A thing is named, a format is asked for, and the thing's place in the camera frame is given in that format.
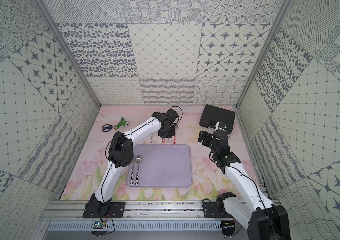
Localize cow pattern handle spoon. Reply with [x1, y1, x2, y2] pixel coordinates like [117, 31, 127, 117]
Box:
[135, 155, 142, 186]

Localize cow pattern handle fork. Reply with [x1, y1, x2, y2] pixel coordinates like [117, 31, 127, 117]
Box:
[130, 163, 135, 186]

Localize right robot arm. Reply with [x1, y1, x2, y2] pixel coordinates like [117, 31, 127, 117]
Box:
[198, 130, 292, 240]

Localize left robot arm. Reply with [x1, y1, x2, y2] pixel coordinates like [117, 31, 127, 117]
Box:
[95, 108, 183, 204]

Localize black plastic tool case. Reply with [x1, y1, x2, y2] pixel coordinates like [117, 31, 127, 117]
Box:
[199, 105, 236, 133]

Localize lavender plastic tray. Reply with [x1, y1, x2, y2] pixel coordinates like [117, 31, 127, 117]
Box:
[126, 145, 192, 188]

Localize right circuit board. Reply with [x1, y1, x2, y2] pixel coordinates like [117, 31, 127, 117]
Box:
[221, 221, 236, 236]

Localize left green circuit board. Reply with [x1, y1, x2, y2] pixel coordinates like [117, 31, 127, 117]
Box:
[94, 222, 106, 229]

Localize pink strawberry handle spoon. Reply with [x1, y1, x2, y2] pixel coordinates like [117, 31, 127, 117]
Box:
[173, 125, 178, 145]

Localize green handled tool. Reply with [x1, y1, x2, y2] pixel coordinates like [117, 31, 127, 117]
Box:
[114, 118, 130, 130]

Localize blue handled scissors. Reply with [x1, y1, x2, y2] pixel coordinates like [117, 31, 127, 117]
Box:
[102, 124, 114, 133]

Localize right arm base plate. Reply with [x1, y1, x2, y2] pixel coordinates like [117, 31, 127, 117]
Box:
[201, 201, 234, 219]

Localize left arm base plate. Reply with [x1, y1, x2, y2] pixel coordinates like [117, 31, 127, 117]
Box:
[83, 202, 126, 219]

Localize white slotted cable duct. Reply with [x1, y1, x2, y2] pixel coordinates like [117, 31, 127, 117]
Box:
[48, 220, 221, 231]

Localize aluminium mounting rail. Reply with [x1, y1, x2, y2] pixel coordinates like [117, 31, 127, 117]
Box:
[37, 200, 282, 222]

